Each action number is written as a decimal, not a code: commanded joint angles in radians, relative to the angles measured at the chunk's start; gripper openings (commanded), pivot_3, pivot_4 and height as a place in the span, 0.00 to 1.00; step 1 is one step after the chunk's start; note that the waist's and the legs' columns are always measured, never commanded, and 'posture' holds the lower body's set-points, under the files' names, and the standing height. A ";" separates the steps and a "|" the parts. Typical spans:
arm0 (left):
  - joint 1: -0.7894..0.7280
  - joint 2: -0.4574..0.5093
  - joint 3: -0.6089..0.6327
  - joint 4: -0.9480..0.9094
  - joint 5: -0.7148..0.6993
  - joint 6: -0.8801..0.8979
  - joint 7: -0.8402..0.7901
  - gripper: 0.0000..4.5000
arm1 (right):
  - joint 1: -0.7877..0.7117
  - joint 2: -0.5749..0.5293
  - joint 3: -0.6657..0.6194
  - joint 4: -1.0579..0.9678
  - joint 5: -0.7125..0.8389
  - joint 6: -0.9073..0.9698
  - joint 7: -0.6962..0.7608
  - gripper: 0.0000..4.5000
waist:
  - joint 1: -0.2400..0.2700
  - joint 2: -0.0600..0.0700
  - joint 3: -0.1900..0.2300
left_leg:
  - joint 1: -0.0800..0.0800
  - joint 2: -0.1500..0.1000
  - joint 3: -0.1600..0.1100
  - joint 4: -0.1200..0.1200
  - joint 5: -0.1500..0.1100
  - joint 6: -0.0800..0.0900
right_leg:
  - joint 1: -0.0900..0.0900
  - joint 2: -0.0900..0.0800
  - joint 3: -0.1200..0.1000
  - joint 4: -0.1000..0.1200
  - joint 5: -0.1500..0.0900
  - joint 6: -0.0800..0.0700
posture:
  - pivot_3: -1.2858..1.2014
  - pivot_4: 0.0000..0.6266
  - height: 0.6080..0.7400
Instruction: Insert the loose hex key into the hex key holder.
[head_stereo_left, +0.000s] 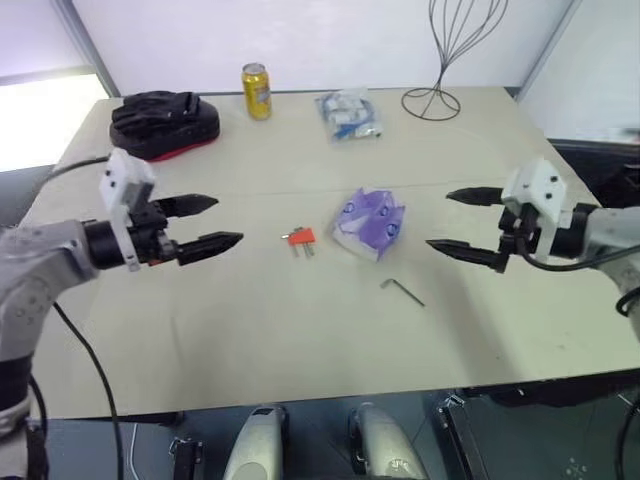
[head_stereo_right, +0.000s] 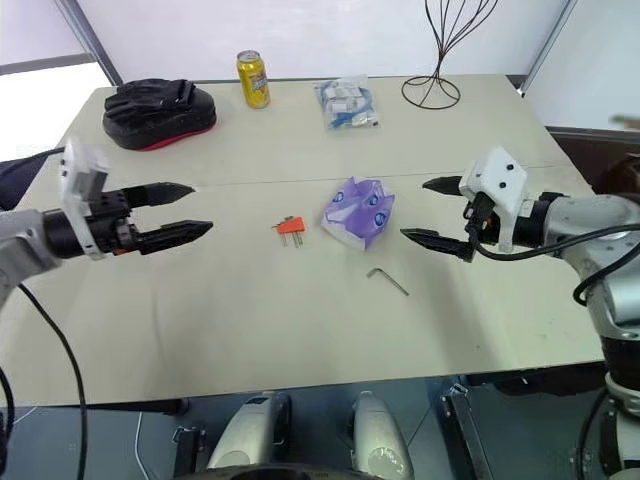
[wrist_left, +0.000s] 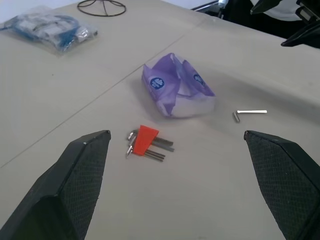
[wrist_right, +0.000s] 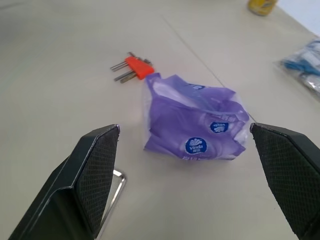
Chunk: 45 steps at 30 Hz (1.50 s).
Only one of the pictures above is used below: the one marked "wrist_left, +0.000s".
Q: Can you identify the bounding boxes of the plastic bag of blue cables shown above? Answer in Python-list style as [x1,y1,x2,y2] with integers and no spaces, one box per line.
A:
[0,6,99,56]

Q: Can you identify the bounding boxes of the silver hex key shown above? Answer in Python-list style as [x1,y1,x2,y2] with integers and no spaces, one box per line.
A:
[232,109,268,124]

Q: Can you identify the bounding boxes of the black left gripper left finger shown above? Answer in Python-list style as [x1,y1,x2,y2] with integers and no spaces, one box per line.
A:
[0,129,112,240]

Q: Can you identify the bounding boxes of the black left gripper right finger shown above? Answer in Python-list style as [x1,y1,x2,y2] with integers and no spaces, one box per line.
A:
[243,130,320,240]

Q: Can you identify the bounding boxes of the black wire ring stand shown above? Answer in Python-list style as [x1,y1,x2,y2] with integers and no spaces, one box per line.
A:
[76,0,127,18]

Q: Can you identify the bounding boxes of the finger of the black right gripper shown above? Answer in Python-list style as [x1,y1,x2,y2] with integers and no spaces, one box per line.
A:
[280,21,320,49]
[249,0,274,15]

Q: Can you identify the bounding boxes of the thin grey steel hex key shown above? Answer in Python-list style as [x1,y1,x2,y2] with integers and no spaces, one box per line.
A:
[145,154,164,163]

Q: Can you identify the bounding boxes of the purple tissue pack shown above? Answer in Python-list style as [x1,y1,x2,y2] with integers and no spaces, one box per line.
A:
[142,52,217,119]

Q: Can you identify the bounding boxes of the hex keys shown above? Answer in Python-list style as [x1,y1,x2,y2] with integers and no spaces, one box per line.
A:
[132,124,160,156]

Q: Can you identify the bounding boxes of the small grey steel hex key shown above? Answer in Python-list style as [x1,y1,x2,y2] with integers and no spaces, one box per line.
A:
[124,144,166,160]

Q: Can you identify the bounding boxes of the large grey steel hex key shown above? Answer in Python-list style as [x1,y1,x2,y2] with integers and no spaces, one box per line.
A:
[127,128,174,147]

